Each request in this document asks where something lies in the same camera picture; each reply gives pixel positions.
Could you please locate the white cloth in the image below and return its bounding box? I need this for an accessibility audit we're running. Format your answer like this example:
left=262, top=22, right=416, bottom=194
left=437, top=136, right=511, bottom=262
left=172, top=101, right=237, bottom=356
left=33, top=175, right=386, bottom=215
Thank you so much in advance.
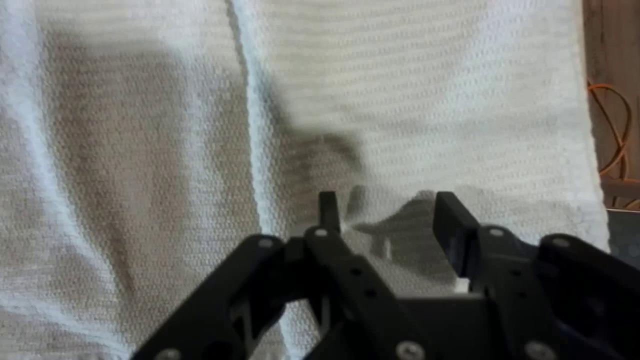
left=0, top=0, right=612, bottom=360

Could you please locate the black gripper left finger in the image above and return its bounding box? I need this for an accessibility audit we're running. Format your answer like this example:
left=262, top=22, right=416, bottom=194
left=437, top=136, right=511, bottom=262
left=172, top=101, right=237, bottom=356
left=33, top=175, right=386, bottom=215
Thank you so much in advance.
left=130, top=190, right=427, bottom=360

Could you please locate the orange cable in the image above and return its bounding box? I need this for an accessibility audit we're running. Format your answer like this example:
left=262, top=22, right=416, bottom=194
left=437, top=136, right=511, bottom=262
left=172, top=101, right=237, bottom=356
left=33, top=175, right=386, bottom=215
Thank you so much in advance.
left=586, top=80, right=634, bottom=181

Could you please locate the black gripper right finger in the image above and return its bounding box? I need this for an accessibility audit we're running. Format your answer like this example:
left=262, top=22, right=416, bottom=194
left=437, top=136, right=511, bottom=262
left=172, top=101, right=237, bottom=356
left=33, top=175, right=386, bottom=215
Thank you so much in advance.
left=432, top=190, right=640, bottom=360

